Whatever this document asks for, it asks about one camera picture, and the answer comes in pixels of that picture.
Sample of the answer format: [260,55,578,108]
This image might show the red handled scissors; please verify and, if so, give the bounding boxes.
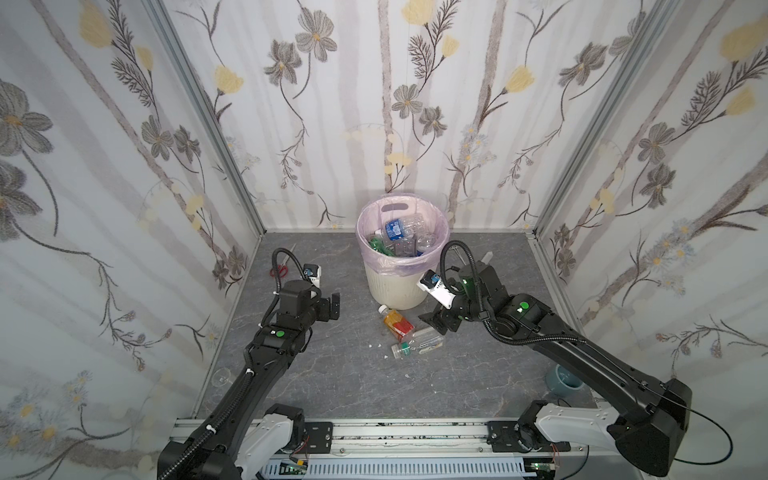
[269,244,296,278]

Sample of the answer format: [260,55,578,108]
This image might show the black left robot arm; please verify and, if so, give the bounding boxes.
[157,247,340,479]

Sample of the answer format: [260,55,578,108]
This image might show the white ribbed waste bin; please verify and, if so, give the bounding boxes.
[365,265,435,311]

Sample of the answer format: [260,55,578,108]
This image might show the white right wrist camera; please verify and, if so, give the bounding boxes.
[417,270,456,309]

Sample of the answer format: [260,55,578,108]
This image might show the clear square bottle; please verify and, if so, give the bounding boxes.
[391,327,444,359]

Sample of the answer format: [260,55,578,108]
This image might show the pink plastic bin liner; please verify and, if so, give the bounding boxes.
[356,193,450,276]

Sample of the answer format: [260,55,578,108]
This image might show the clear bottle blue label front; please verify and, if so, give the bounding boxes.
[374,214,432,241]

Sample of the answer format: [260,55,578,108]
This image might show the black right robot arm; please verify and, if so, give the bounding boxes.
[418,240,696,477]

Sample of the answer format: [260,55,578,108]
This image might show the green bottle yellow cap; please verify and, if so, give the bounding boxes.
[368,235,395,257]

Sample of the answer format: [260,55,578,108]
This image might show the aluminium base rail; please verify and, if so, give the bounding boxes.
[167,416,661,480]

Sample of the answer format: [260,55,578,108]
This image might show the orange drink bottle red label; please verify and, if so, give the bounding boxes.
[378,305,415,341]

